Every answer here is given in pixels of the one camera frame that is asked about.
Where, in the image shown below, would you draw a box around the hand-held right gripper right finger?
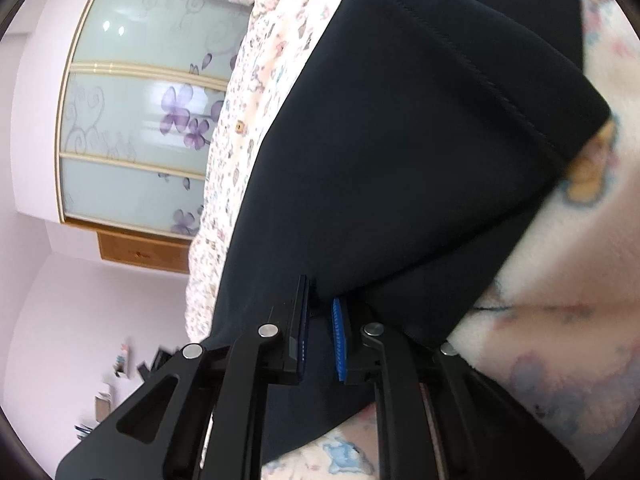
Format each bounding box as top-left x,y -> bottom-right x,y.
330,296 -> 586,480

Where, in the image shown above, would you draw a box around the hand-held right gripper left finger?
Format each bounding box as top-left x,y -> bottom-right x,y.
55,274 -> 314,480

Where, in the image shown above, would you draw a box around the black pants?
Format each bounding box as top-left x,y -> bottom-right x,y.
207,0 -> 613,466

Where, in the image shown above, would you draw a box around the wooden drawer unit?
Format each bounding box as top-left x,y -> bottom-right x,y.
97,230 -> 193,275

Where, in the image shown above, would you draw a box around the printed fleece blanket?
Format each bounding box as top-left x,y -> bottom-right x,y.
184,0 -> 640,480

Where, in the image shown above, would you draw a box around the floral glass-door wardrobe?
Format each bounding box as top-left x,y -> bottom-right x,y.
54,0 -> 258,241

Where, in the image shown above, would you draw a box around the small white wall shelf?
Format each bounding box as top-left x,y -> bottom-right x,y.
114,342 -> 134,379
94,384 -> 115,422

